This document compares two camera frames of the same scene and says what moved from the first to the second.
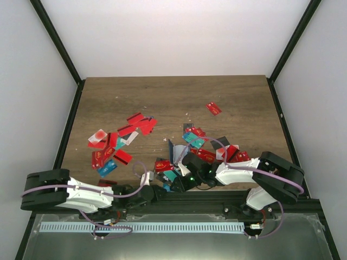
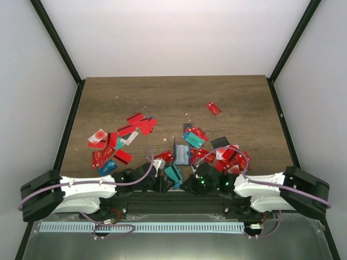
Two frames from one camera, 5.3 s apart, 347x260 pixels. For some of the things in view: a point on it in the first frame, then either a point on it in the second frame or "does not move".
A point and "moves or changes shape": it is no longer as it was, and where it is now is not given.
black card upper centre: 187,125 does not move
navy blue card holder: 177,152 moves or changes shape
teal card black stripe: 167,175 moves or changes shape
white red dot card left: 97,137 does not move
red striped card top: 135,118 does not move
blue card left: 109,166 does not move
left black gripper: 157,189 → 162,186
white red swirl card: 219,153 does not move
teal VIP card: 194,141 does not move
